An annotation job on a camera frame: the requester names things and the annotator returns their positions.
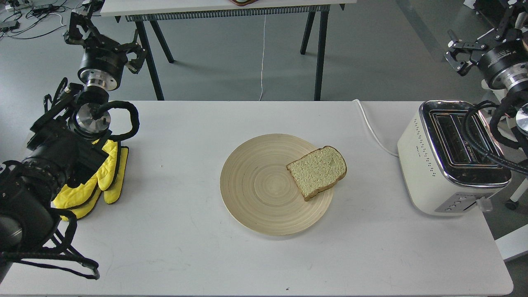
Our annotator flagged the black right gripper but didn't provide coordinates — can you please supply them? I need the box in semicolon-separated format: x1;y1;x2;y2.
445;0;528;92

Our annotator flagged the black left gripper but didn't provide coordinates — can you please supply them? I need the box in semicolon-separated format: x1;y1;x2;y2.
64;0;146;92

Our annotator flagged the slice of bread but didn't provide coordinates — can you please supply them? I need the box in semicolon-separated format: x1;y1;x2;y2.
285;146;347;202

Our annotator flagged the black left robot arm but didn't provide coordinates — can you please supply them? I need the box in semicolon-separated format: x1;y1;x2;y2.
0;0;147;280

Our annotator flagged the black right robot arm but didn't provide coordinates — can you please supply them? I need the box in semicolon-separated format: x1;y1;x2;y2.
444;0;527;152

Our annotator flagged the cream white toaster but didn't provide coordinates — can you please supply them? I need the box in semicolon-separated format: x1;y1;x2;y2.
397;100;512;217

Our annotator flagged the white background table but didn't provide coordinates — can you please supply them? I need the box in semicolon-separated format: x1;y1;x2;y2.
101;0;349;101

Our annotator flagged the brown object on background table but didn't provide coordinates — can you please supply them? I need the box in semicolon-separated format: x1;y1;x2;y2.
230;0;257;6

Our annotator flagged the yellow oven mitt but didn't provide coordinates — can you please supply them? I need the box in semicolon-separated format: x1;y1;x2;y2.
52;140;130;219

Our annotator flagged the round bamboo plate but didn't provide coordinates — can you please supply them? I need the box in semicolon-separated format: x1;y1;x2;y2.
219;134;334;236

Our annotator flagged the floor cables and power strip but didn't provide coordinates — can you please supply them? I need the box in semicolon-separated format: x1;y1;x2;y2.
0;0;83;40

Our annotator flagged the white hanging cable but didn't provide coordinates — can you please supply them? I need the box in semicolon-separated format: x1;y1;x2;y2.
259;15;266;101

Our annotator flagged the white toaster power cord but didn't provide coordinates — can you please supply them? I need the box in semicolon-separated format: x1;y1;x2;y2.
352;99;399;158

